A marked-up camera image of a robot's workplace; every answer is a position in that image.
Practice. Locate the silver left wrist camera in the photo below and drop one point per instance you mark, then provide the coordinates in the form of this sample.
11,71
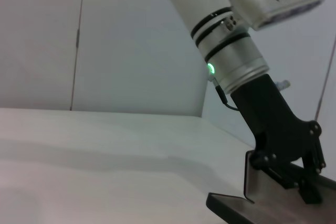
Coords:
275,3

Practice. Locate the left gripper silver connector stub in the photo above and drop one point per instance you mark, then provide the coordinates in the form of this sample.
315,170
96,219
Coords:
284,85

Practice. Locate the black glasses case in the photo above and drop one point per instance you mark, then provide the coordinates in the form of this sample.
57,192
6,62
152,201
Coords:
262,208

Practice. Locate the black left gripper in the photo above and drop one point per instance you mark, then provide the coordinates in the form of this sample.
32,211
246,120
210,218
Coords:
267,119

